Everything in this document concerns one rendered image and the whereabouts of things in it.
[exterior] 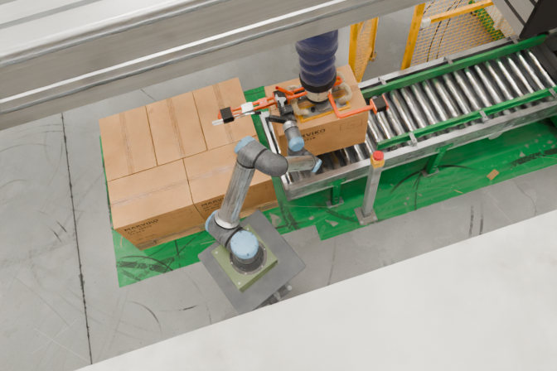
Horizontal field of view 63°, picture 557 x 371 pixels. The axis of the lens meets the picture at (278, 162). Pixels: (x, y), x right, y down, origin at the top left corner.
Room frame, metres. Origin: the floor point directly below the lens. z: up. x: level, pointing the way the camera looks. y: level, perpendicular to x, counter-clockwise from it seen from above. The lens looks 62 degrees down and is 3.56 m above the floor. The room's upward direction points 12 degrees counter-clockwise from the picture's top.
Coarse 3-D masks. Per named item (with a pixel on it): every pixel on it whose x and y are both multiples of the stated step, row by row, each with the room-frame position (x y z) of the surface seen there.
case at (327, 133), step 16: (288, 80) 1.89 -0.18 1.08; (352, 80) 1.78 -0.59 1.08; (336, 96) 1.68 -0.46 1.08; (352, 96) 1.66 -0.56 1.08; (272, 112) 1.66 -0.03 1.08; (368, 112) 1.52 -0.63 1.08; (304, 128) 1.49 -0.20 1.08; (320, 128) 1.50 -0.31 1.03; (336, 128) 1.50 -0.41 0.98; (352, 128) 1.51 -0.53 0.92; (304, 144) 1.49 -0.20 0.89; (320, 144) 1.50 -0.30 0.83; (336, 144) 1.50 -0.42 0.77; (352, 144) 1.51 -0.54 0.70
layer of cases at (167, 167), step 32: (192, 96) 2.34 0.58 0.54; (224, 96) 2.27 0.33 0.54; (128, 128) 2.15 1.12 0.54; (160, 128) 2.09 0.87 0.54; (192, 128) 2.02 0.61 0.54; (224, 128) 1.96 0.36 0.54; (128, 160) 1.86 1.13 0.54; (160, 160) 1.80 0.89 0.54; (192, 160) 1.74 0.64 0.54; (224, 160) 1.69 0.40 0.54; (128, 192) 1.58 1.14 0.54; (160, 192) 1.53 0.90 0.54; (192, 192) 1.47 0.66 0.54; (224, 192) 1.42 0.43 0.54; (256, 192) 1.43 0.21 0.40; (128, 224) 1.32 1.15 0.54; (160, 224) 1.35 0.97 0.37; (192, 224) 1.37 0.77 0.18
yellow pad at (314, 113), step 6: (330, 102) 1.63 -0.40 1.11; (336, 102) 1.62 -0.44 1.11; (348, 102) 1.61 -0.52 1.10; (300, 108) 1.63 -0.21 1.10; (306, 108) 1.62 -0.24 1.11; (312, 108) 1.59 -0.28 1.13; (330, 108) 1.58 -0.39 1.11; (342, 108) 1.57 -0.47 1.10; (312, 114) 1.57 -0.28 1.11; (318, 114) 1.56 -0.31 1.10; (324, 114) 1.55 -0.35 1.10; (300, 120) 1.55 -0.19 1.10; (306, 120) 1.54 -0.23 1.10
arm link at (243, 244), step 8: (240, 232) 0.88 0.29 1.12; (248, 232) 0.87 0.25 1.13; (232, 240) 0.85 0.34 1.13; (240, 240) 0.84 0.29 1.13; (248, 240) 0.83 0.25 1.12; (256, 240) 0.82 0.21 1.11; (232, 248) 0.80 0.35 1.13; (240, 248) 0.79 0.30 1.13; (248, 248) 0.78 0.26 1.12; (256, 248) 0.78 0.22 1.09; (240, 256) 0.75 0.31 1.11; (248, 256) 0.75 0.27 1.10; (256, 256) 0.77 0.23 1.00
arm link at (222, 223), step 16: (240, 144) 1.15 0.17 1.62; (256, 144) 1.14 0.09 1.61; (240, 160) 1.10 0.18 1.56; (256, 160) 1.06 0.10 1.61; (240, 176) 1.05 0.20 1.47; (240, 192) 1.01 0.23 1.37; (224, 208) 1.00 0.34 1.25; (240, 208) 0.99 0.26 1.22; (208, 224) 0.97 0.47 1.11; (224, 224) 0.93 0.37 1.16; (224, 240) 0.87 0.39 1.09
